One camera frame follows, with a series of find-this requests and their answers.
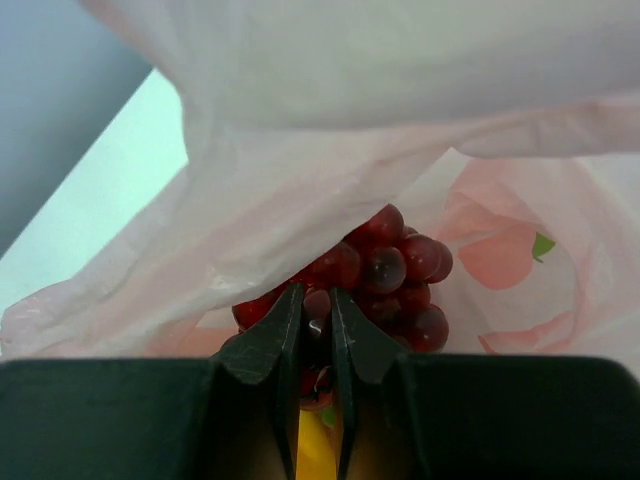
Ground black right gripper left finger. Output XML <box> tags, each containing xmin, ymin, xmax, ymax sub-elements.
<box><xmin>1</xmin><ymin>286</ymin><xmax>303</xmax><ymax>479</ymax></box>

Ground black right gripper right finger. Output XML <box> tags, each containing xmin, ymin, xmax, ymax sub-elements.
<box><xmin>331</xmin><ymin>289</ymin><xmax>639</xmax><ymax>479</ymax></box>

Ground dark red fake grapes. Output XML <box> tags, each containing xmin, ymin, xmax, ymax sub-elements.
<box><xmin>230</xmin><ymin>203</ymin><xmax>455</xmax><ymax>409</ymax></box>

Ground pink plastic bag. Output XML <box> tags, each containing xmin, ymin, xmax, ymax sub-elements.
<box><xmin>1</xmin><ymin>1</ymin><xmax>639</xmax><ymax>366</ymax></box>

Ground yellow fake mango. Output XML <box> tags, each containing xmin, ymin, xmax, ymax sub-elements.
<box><xmin>296</xmin><ymin>407</ymin><xmax>338</xmax><ymax>480</ymax></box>

